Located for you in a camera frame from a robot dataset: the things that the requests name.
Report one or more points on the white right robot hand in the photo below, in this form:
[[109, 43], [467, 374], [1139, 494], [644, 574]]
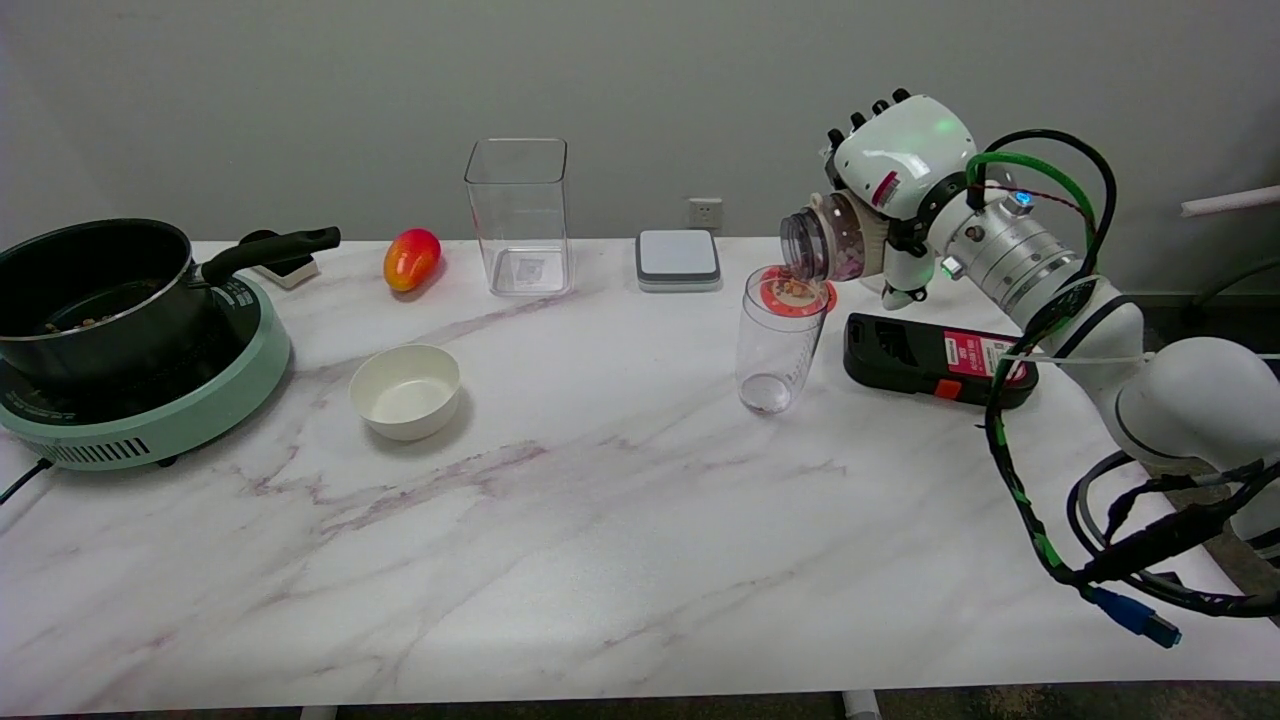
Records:
[[900, 150]]

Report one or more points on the pink candy pieces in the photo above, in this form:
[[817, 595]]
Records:
[[845, 250]]

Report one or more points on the clear plastic bottle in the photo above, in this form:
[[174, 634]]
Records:
[[830, 245]]

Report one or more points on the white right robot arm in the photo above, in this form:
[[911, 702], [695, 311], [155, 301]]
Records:
[[1190, 400]]

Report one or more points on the tall clear measuring cup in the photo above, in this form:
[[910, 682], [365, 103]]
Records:
[[775, 350]]

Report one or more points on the red round lid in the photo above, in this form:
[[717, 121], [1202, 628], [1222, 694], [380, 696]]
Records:
[[790, 292]]

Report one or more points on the black device with red label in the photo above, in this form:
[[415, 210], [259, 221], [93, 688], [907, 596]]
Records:
[[900, 357]]

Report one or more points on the grey white square scale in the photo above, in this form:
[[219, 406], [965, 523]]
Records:
[[678, 258]]

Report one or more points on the white pipe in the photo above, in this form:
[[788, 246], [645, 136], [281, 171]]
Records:
[[1240, 199]]

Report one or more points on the clear square storage container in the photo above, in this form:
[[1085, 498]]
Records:
[[518, 220]]

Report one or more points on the red orange toy mango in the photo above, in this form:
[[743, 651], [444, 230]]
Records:
[[411, 259]]

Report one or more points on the white bowl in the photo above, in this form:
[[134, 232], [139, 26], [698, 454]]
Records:
[[405, 395]]

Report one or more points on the white table leg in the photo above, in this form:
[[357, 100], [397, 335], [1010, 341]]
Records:
[[860, 708], [318, 714]]

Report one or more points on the black white small gadget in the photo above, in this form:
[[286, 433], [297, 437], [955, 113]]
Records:
[[290, 272]]

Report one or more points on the green induction cooker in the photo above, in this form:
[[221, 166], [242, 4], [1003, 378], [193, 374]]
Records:
[[180, 420]]

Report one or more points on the black saucepan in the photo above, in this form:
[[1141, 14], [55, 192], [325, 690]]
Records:
[[90, 300]]

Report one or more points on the white wall socket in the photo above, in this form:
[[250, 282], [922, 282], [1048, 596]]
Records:
[[705, 212]]

